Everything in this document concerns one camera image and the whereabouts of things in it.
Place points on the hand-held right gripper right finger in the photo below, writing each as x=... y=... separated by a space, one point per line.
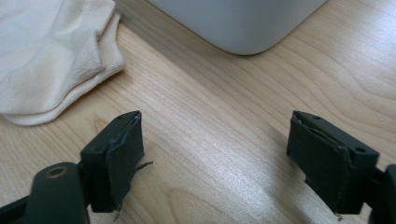
x=327 y=168

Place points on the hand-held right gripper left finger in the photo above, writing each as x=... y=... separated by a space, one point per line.
x=118 y=161

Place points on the white sock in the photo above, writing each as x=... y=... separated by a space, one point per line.
x=46 y=56
x=115 y=59

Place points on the grey plastic bin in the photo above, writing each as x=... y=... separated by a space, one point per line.
x=236 y=25

